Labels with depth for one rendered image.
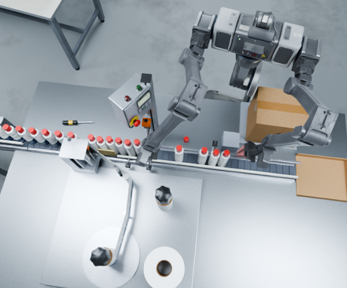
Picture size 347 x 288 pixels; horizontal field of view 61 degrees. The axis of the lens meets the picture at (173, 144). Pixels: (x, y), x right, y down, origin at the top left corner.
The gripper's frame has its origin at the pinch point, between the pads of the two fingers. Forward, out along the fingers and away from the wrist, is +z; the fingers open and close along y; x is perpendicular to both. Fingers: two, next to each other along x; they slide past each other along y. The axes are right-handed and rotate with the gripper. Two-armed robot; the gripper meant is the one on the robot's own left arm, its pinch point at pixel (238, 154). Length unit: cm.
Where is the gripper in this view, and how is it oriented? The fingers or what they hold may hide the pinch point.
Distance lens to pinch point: 163.7
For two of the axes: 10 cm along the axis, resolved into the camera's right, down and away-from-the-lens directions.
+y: -1.4, 9.3, -3.4
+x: 7.6, 3.2, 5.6
